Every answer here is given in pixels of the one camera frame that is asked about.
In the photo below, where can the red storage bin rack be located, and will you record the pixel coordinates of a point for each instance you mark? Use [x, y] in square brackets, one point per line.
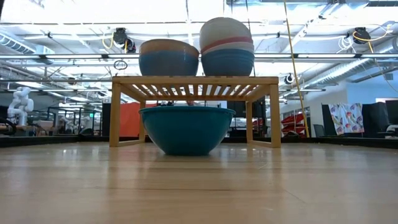
[293, 121]

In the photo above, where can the long ceiling light strip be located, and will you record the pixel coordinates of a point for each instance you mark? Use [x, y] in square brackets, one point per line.
[77, 56]

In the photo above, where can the black cabinet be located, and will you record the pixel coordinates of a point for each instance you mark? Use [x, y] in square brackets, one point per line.
[376, 116]

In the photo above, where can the pink bowl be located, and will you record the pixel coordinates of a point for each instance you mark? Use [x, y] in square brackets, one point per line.
[230, 40]

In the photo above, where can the pale blue bowl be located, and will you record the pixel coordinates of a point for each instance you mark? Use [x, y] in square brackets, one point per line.
[168, 65]

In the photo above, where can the white bowl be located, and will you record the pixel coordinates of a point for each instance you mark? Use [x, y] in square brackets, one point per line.
[224, 28]

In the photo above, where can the translucent orange bowl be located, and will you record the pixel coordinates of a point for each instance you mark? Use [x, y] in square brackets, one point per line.
[168, 45]

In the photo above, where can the orange partition panel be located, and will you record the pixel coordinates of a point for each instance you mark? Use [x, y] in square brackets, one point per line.
[130, 121]

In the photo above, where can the silver ventilation duct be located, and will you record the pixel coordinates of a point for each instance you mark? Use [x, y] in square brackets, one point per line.
[18, 43]

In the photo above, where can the floral cloth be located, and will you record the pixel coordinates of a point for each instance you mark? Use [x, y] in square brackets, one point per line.
[346, 118]

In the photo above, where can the teal bowl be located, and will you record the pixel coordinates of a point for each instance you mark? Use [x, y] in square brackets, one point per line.
[186, 130]

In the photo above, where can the wooden slatted shelf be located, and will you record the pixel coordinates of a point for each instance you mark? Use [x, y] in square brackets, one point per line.
[192, 80]

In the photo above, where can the black aluminium table frame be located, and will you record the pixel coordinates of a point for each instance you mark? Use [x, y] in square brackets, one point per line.
[342, 142]

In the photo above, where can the black monitor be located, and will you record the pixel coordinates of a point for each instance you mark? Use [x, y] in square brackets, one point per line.
[239, 109]

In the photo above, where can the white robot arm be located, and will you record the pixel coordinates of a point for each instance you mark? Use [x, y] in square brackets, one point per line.
[20, 104]
[66, 123]

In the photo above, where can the black office chair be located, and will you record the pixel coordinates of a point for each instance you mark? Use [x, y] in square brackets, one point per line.
[318, 130]

